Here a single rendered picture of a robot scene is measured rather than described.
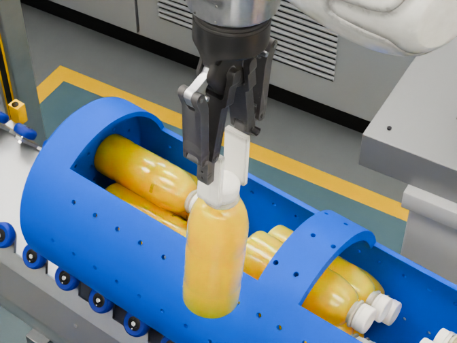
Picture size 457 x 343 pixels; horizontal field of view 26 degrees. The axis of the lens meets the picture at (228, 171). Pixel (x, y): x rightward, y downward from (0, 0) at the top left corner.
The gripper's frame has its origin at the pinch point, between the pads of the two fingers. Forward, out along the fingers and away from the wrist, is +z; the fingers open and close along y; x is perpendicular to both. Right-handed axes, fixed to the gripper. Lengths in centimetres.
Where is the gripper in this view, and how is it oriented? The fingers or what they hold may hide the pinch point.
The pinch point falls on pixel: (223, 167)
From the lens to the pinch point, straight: 106.7
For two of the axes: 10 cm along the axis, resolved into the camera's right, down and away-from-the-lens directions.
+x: 7.9, 4.4, -4.3
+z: -0.5, 7.4, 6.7
